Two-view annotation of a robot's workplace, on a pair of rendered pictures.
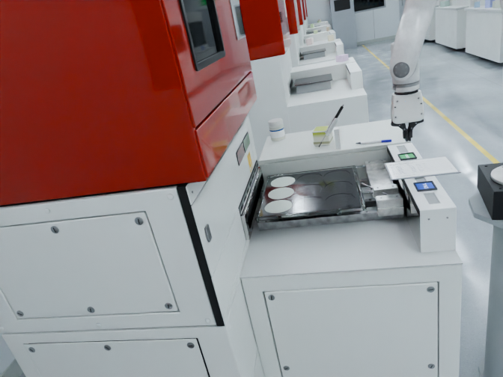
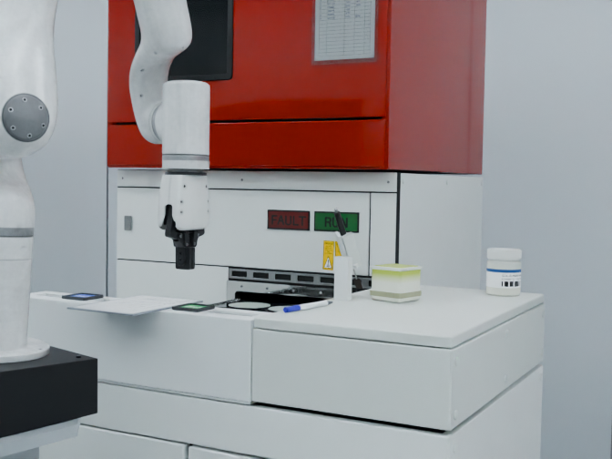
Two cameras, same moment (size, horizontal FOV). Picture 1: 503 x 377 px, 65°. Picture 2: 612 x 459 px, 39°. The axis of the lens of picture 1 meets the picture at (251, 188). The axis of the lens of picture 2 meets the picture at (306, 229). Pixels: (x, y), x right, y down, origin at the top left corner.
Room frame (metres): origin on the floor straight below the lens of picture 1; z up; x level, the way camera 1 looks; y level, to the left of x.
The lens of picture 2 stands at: (1.89, -2.04, 1.19)
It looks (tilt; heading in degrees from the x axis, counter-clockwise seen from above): 3 degrees down; 104
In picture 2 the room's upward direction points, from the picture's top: 1 degrees clockwise
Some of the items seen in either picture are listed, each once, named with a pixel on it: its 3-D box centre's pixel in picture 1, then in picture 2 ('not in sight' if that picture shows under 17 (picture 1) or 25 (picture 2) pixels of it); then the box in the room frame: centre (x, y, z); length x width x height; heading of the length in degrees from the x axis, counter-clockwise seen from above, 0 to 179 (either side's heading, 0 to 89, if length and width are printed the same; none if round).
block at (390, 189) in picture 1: (385, 190); not in sight; (1.21, -0.45, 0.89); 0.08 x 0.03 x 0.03; 77
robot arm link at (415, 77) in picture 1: (405, 61); (184, 118); (1.28, -0.57, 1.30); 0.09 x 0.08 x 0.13; 150
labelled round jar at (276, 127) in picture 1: (276, 129); (504, 271); (1.84, -0.18, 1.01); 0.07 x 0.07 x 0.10
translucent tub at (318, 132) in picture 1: (322, 135); (395, 282); (1.64, -0.35, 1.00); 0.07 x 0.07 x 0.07; 63
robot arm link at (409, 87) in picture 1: (405, 86); (186, 164); (1.29, -0.57, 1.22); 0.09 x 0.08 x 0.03; 77
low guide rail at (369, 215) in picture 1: (328, 219); not in sight; (1.20, -0.24, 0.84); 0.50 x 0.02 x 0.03; 77
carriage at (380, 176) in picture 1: (382, 188); not in sight; (1.29, -0.47, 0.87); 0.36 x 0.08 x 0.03; 167
